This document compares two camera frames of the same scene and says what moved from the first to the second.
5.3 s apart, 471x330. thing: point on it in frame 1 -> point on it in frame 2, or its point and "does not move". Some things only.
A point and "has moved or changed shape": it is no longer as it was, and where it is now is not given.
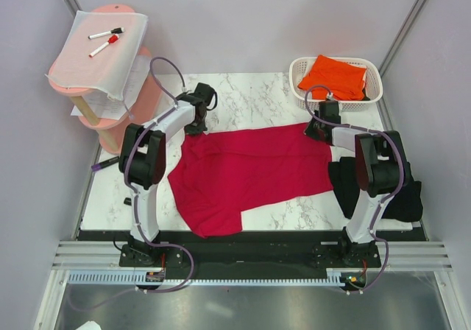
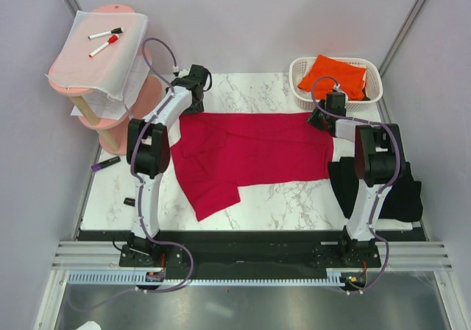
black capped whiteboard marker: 114,31 does not move
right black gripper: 309,130 -> 313,118
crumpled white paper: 89,325 does not move
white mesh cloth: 112,68 does not move
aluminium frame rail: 394,255 does not move
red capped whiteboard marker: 110,40 does not move
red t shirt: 218,174 has moved or changed shape
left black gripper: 196,130 -> 195,109
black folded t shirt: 406,205 does not move
